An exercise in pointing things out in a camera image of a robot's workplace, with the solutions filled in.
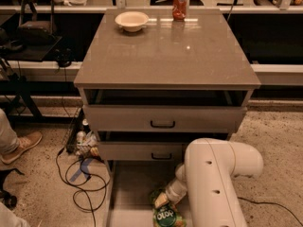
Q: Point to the green rice chip bag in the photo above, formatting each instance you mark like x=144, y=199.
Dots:
x=167, y=215

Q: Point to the black bag on shelf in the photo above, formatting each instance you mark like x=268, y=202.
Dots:
x=35, y=31

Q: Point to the middle drawer with black handle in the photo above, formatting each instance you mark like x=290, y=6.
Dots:
x=140, y=151

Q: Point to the tan shoe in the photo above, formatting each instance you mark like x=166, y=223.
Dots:
x=25, y=143

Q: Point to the pile of snack packages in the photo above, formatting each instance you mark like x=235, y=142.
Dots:
x=86, y=141

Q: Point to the beige trouser leg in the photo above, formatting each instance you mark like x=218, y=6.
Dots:
x=7, y=133

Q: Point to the drawer with black handle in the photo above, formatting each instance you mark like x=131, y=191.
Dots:
x=140, y=151
x=164, y=118

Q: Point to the orange soda can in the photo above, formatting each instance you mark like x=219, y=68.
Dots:
x=179, y=10

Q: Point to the black headphones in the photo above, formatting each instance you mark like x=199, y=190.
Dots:
x=63, y=57

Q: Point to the open bottom drawer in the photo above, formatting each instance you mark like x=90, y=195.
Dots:
x=131, y=188

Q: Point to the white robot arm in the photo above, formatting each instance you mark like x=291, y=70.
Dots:
x=205, y=178

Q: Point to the white ceramic bowl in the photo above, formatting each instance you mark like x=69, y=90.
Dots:
x=132, y=21

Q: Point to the grey drawer cabinet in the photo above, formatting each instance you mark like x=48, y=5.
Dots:
x=194, y=63

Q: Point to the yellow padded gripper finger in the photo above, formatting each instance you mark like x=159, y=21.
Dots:
x=161, y=200

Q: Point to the top drawer with black handle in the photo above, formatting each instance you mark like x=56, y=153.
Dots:
x=164, y=118

